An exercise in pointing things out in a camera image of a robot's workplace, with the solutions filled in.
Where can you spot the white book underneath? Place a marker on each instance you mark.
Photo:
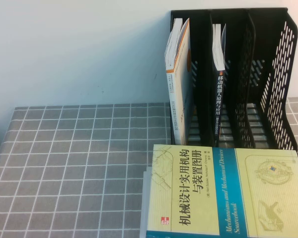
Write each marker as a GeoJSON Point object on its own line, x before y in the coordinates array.
{"type": "Point", "coordinates": [144, 198]}

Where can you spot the yellow mechanisms sourcebook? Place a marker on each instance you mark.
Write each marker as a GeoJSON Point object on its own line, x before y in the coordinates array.
{"type": "Point", "coordinates": [213, 193]}

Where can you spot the white ROS2 programming book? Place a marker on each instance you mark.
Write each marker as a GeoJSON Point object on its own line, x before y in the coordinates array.
{"type": "Point", "coordinates": [181, 86]}

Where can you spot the dark mobile robot book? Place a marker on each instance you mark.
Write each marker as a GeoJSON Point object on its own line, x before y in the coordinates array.
{"type": "Point", "coordinates": [219, 89]}

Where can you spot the black perforated book stand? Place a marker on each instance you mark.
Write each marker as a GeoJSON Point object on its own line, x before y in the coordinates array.
{"type": "Point", "coordinates": [241, 74]}

